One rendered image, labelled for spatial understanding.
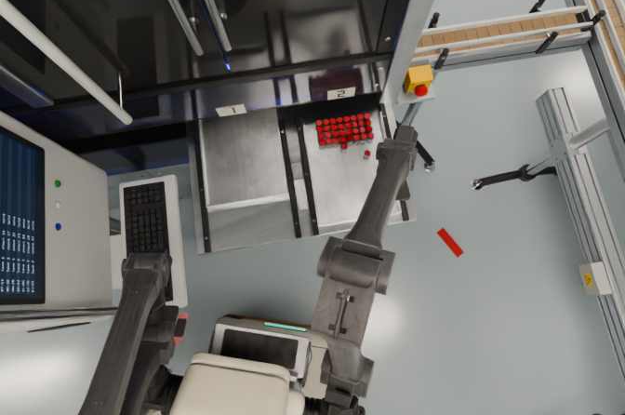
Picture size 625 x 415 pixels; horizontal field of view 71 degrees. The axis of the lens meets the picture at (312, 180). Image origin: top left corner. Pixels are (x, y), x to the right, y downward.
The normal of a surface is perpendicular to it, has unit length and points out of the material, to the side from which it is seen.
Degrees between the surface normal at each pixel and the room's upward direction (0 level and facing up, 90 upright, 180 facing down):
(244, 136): 0
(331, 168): 0
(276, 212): 0
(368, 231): 40
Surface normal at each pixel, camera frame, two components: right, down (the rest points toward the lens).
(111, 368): 0.12, -0.81
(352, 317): -0.21, -0.23
